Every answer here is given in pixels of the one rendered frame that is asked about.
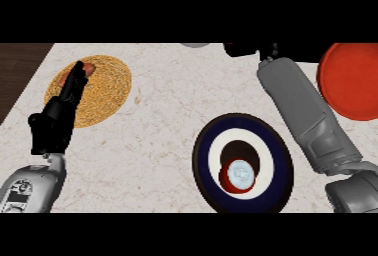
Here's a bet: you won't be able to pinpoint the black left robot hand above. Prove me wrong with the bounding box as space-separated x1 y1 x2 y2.
27 60 90 156

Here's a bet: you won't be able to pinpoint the yellow woven round placemat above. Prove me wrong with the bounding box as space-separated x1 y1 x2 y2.
43 54 133 129

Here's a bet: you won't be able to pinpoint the grey round object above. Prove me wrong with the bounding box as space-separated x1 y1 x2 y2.
179 43 213 49

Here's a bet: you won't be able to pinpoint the red bell pepper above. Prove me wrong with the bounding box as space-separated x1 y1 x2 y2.
58 62 98 86

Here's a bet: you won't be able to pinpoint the red bowl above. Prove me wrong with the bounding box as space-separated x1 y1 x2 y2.
316 43 378 122

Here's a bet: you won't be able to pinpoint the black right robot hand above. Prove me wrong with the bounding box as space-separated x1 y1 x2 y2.
223 43 322 65

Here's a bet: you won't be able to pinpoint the navy and white plate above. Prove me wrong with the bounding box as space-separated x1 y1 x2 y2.
191 112 296 214

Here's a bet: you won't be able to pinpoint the red can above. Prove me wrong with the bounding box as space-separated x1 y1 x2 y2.
217 158 259 195

